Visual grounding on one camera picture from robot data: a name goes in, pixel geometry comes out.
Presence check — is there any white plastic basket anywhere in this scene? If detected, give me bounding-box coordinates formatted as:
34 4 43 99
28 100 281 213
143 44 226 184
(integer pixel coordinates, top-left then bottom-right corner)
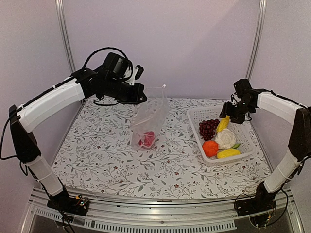
187 105 257 166

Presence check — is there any orange pumpkin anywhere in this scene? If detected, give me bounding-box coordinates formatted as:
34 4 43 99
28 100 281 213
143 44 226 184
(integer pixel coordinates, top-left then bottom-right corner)
202 140 219 158

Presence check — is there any right aluminium frame post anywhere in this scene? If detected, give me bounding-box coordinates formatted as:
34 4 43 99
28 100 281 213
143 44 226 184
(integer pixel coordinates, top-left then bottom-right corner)
245 0 267 80

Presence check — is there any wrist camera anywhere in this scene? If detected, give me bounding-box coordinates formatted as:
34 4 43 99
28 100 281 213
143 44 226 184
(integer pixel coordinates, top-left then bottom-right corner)
126 65 144 86
233 79 252 99

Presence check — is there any clear zip top bag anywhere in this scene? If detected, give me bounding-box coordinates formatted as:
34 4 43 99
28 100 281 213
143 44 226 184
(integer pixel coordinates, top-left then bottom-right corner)
130 84 169 150

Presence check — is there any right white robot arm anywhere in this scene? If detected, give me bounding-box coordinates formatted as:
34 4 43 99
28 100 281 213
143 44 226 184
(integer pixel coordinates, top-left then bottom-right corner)
220 87 311 212

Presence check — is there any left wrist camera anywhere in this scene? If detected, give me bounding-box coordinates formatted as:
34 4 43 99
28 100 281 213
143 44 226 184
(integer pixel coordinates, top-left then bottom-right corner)
126 65 144 86

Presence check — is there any red bell pepper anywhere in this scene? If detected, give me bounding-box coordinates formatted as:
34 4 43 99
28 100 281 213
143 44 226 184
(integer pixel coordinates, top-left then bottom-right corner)
138 131 156 148

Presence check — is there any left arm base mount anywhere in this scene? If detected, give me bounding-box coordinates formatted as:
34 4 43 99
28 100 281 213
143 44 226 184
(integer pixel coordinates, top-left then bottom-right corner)
46 181 90 216

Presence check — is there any white cauliflower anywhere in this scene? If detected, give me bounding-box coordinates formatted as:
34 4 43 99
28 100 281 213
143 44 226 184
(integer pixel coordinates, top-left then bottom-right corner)
215 128 236 150

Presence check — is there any dark red grape bunch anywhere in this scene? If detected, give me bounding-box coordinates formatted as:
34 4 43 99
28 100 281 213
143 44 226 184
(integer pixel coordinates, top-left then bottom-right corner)
199 119 220 141

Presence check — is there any aluminium frame post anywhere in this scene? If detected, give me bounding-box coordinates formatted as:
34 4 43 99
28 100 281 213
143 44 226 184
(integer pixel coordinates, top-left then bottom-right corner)
55 0 76 73
245 0 267 80

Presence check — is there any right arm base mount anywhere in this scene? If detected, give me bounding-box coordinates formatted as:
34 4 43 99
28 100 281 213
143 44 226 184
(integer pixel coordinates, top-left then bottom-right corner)
234 183 277 228

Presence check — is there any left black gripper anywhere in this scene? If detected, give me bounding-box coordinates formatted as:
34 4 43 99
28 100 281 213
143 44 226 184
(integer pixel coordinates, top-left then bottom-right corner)
104 77 147 104

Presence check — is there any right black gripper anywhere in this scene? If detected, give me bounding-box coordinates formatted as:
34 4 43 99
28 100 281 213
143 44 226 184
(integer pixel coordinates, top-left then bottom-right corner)
221 100 255 124

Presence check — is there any floral tablecloth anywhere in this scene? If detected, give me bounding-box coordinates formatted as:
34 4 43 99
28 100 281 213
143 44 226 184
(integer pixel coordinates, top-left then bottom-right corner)
52 99 271 199

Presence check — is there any left aluminium frame post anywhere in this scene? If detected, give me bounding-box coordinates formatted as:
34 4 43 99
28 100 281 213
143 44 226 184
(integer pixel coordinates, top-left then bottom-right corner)
55 0 76 73

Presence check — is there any aluminium front rail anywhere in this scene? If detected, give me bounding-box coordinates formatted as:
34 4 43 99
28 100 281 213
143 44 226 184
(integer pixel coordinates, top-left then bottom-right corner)
21 188 305 233

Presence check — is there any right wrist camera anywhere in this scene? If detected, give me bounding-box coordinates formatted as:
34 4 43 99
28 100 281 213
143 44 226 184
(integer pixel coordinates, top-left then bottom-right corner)
233 79 252 99

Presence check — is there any yellow mango front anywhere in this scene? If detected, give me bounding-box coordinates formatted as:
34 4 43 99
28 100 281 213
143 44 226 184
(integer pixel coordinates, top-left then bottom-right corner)
216 148 241 159

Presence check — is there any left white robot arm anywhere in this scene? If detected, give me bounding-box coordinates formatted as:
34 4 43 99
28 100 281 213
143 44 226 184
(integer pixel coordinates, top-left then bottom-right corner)
6 47 147 211

